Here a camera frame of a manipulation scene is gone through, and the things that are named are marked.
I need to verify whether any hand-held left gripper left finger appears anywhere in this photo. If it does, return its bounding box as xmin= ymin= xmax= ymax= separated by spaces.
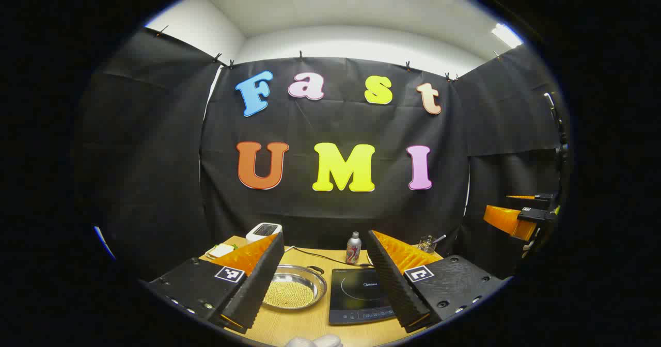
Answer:
xmin=147 ymin=232 xmax=286 ymax=335

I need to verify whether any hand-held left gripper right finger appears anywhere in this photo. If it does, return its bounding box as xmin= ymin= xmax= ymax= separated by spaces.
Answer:
xmin=367 ymin=229 xmax=509 ymax=334

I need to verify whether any black induction cooktop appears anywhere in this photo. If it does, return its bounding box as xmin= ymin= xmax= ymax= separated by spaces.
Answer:
xmin=328 ymin=268 xmax=398 ymax=326

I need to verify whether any stainless steel pot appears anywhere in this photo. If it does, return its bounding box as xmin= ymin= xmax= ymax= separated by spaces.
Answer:
xmin=261 ymin=264 xmax=328 ymax=310

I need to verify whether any pile of yellow soybeans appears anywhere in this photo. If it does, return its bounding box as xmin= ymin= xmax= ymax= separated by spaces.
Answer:
xmin=263 ymin=281 xmax=314 ymax=308

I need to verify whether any white toaster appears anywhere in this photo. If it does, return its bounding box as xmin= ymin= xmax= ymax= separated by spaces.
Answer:
xmin=246 ymin=223 xmax=282 ymax=243

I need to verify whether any silver printed drink bottle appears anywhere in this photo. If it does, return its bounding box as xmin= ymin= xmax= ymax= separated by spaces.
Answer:
xmin=346 ymin=231 xmax=361 ymax=265

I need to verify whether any white rectangular plate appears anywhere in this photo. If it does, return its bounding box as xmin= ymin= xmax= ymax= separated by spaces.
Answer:
xmin=206 ymin=243 xmax=239 ymax=261

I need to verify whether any ceiling light panel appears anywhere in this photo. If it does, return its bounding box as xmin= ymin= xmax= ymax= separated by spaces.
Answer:
xmin=491 ymin=23 xmax=523 ymax=48

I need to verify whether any black power cable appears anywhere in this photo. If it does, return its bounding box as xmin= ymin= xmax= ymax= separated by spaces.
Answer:
xmin=285 ymin=246 xmax=372 ymax=268

